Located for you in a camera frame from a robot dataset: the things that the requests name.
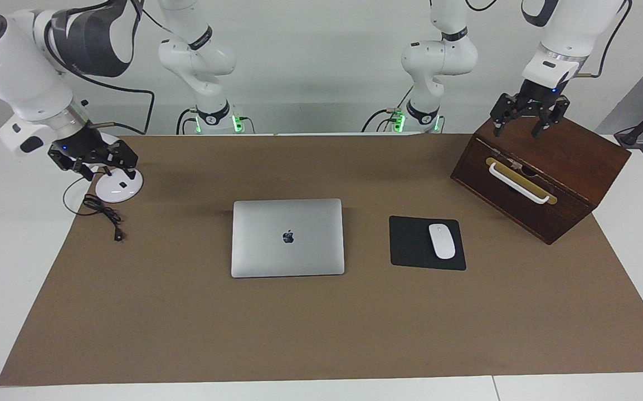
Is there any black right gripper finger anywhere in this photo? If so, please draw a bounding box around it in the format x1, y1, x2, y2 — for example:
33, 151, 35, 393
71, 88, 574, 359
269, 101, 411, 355
101, 140, 139, 169
71, 158, 98, 182

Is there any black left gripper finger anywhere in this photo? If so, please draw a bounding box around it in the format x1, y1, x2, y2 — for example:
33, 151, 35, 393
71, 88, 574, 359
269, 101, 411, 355
532, 99, 571, 139
490, 94, 518, 138

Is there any silver laptop computer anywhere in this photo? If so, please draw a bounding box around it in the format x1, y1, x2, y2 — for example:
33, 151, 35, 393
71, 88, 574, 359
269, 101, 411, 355
231, 198, 346, 278

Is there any white desk lamp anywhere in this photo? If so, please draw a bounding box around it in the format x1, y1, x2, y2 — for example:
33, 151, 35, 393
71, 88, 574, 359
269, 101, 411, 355
93, 132, 145, 203

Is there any dark brown wooden box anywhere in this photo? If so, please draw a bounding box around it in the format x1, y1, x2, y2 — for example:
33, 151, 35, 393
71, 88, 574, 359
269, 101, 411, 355
450, 116, 632, 246

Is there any white computer mouse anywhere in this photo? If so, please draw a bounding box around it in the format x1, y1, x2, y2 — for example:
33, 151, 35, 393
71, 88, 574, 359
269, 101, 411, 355
428, 223, 456, 260

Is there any black mouse pad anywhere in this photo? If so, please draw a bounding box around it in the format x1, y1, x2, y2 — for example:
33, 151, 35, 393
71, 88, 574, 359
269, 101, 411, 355
389, 216, 467, 271

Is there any brown table mat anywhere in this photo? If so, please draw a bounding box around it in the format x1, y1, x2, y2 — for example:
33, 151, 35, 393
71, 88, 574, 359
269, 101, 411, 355
0, 133, 643, 387

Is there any black arm base cable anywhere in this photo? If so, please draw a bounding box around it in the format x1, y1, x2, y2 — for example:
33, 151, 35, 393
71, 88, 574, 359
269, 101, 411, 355
176, 107, 197, 135
362, 109, 403, 133

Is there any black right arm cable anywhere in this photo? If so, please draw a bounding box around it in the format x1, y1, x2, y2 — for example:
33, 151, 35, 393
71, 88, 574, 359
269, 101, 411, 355
43, 0, 158, 136

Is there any black lamp power cord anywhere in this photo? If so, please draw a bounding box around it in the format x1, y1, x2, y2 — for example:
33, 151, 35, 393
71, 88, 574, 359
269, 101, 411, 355
63, 175, 127, 242

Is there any white box handle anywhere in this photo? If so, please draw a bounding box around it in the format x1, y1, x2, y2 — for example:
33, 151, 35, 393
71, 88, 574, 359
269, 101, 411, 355
489, 162, 552, 204

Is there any brass handle plate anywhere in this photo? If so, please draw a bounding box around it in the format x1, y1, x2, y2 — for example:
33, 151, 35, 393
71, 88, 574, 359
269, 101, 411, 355
485, 157, 558, 206

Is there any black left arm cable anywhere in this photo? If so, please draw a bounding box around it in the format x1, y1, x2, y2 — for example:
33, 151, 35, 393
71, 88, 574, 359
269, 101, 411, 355
575, 0, 634, 79

